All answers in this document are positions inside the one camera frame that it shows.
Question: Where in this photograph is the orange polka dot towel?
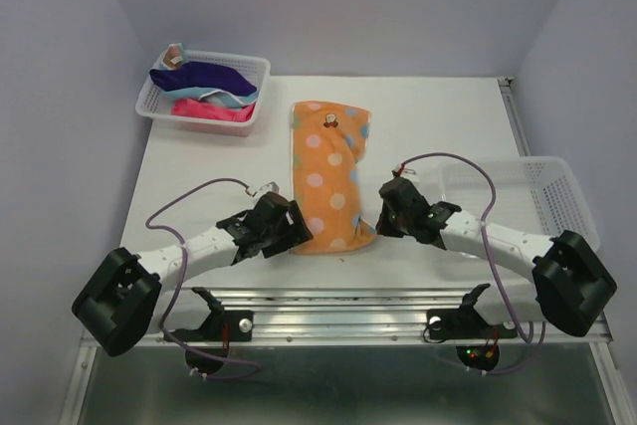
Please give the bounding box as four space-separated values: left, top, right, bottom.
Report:
291 101 376 256

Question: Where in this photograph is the pink towel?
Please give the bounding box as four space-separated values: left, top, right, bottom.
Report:
171 99 255 122

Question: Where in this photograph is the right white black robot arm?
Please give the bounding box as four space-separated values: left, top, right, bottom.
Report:
376 177 617 338

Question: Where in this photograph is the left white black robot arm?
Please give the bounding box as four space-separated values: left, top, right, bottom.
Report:
72 192 313 356

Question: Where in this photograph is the white target basket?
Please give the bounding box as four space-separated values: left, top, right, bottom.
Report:
437 156 601 252

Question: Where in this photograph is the light blue towel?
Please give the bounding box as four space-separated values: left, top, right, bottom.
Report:
162 87 258 108

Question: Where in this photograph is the purple towel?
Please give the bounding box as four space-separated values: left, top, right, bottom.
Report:
149 61 257 97

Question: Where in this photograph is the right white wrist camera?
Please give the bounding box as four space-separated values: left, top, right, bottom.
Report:
392 165 420 186

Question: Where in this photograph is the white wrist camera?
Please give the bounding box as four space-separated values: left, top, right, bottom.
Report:
245 181 280 201
392 165 420 186

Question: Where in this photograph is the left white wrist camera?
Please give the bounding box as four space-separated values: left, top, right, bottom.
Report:
245 181 280 201

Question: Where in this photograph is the aluminium mounting rail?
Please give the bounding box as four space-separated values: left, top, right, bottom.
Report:
82 287 613 346

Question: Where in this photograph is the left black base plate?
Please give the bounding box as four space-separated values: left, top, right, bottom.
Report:
161 310 254 343

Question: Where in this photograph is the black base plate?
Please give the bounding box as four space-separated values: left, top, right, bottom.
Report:
161 310 254 343
427 309 519 341

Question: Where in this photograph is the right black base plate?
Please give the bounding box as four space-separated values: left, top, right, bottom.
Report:
427 309 519 341

